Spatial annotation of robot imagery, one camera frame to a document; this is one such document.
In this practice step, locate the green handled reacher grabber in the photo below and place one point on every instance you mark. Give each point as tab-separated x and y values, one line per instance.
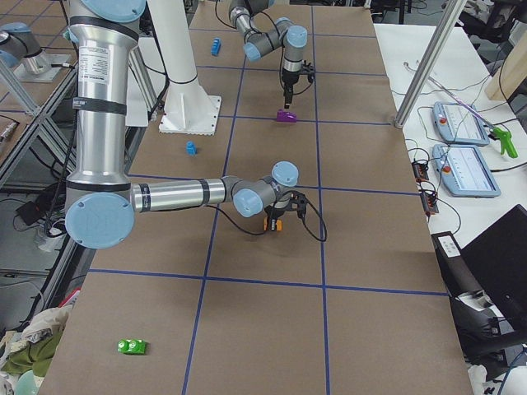
503	136

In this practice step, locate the long blue block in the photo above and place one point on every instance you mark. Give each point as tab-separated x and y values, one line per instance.
216	46

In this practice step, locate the small relay board upper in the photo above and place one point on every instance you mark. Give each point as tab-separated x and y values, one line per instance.
420	171

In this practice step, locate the black laptop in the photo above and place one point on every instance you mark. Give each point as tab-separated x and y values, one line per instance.
494	262

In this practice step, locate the green cloth bag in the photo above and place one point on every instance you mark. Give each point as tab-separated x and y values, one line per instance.
36	347

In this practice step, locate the white pedestal column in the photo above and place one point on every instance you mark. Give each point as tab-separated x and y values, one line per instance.
188	108

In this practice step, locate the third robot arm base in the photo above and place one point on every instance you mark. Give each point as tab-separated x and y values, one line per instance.
22	52

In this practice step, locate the teach pendant tablet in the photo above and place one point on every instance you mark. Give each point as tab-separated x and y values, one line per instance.
455	124
464	172

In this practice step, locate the small relay board lower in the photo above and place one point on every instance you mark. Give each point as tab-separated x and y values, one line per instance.
429	203

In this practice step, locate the orange trapezoid block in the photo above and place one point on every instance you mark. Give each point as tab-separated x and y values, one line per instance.
277	225

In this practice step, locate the purple trapezoid block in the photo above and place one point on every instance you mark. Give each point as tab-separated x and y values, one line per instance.
285	116

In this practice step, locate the white remote control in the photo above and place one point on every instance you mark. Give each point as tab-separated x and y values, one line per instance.
449	246

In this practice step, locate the aluminium frame post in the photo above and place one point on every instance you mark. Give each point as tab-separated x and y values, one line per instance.
436	44

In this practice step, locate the upper teach pendant tablet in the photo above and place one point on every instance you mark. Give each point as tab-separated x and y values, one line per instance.
455	124

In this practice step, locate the small blue block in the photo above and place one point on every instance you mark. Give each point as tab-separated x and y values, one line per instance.
191	148

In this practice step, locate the green double stud block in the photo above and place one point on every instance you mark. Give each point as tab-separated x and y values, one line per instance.
132	346

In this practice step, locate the small relay board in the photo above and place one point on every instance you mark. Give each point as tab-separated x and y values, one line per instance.
420	171
429	203

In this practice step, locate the lower teach pendant tablet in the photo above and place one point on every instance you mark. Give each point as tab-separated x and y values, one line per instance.
464	172

